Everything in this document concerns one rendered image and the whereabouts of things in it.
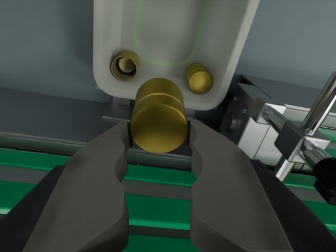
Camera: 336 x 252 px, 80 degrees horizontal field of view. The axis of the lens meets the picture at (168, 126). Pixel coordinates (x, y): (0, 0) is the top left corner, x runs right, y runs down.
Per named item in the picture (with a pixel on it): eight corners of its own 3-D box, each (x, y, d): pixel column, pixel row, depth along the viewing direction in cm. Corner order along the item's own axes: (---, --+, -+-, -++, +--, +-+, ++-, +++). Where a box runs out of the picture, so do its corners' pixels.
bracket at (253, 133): (212, 136, 33) (224, 165, 27) (232, 81, 29) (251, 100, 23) (233, 139, 34) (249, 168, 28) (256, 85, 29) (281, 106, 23)
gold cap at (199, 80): (195, 89, 34) (199, 99, 30) (180, 74, 32) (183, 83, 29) (211, 73, 33) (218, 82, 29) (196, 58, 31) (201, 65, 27)
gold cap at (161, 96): (133, 77, 14) (123, 102, 11) (183, 76, 14) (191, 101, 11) (137, 121, 16) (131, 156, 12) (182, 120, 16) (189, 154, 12)
